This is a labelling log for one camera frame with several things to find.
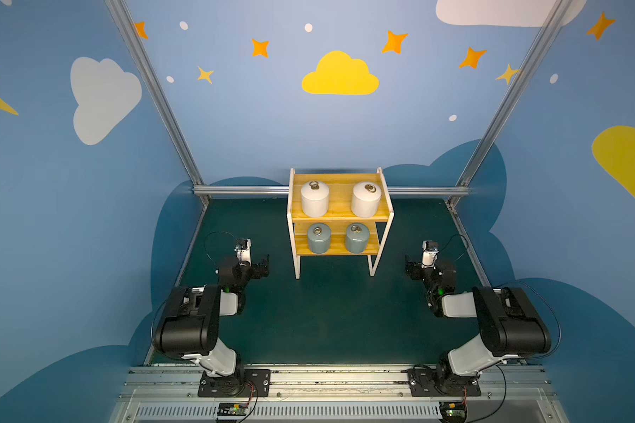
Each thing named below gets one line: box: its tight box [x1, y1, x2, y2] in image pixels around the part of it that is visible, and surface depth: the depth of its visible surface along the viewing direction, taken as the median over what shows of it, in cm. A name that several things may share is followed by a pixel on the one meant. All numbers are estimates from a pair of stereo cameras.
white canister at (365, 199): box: [351, 181, 382, 219], surface depth 69 cm
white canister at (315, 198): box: [300, 179, 330, 218], surface depth 69 cm
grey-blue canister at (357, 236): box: [345, 222, 370, 254], surface depth 83 cm
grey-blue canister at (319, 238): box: [306, 222, 332, 255], surface depth 83 cm
